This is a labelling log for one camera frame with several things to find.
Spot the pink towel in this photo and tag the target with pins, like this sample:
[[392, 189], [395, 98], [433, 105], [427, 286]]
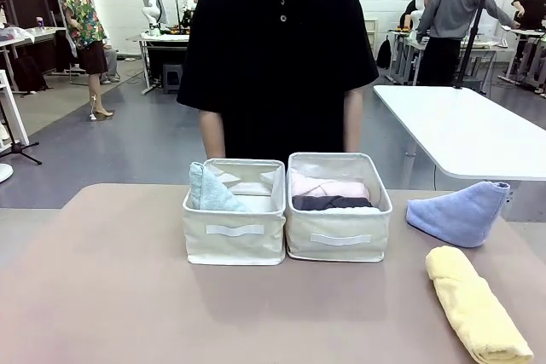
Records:
[[328, 188]]

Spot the light blue towel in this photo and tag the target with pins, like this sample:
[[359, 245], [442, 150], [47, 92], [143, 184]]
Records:
[[209, 193]]

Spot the dark grey towel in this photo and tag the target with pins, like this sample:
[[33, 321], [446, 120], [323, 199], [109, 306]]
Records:
[[332, 203]]

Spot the person's right forearm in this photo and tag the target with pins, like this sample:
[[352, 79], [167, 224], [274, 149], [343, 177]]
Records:
[[212, 134]]

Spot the person's left forearm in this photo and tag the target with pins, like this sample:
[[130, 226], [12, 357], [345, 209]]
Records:
[[353, 121]]

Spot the cream fabric storage bin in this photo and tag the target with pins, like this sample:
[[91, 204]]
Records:
[[234, 236], [337, 238]]

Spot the person in black shirt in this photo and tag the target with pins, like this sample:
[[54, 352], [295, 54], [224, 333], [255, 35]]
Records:
[[277, 61]]

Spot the grey plastic stool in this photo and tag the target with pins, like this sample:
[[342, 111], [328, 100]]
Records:
[[172, 78]]

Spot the black backpack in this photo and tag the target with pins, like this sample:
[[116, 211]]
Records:
[[384, 53]]

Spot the white background workbench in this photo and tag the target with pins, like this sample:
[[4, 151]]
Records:
[[164, 40]]

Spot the white table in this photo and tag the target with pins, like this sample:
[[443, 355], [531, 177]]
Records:
[[460, 129]]

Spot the periwinkle blue towel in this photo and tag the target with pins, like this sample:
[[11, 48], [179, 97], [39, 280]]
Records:
[[460, 219]]

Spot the person in grey sweater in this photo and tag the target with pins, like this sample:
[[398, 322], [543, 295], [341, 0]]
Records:
[[448, 10]]

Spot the person in floral shirt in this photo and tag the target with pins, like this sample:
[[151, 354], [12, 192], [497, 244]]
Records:
[[83, 19]]

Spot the yellow rolled towel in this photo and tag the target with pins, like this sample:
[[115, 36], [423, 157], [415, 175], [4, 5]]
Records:
[[469, 308]]

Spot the black floor stand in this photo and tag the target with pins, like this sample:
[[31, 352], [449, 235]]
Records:
[[19, 148]]

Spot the black bag on floor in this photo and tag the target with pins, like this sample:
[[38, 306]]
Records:
[[30, 76]]

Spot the seated person in black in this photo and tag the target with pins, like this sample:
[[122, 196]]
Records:
[[533, 19]]

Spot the black camera tripod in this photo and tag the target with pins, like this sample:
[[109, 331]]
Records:
[[471, 40]]

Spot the white shelf frame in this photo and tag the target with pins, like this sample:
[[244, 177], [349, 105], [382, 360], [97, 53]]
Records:
[[13, 112]]

